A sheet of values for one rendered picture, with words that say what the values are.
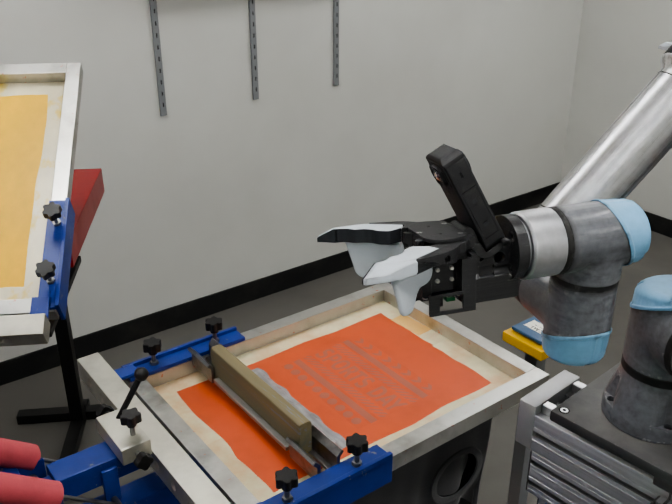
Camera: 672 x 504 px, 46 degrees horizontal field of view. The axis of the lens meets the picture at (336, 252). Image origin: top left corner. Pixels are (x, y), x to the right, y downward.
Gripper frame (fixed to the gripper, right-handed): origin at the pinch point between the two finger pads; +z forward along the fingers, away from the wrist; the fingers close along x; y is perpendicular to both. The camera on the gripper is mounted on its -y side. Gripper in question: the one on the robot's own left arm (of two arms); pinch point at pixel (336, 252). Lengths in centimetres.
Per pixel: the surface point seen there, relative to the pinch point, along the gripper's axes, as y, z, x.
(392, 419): 63, -32, 70
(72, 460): 55, 33, 65
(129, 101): 14, 4, 282
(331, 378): 61, -24, 89
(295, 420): 54, -9, 62
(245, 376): 51, -3, 79
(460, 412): 61, -45, 63
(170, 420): 58, 14, 79
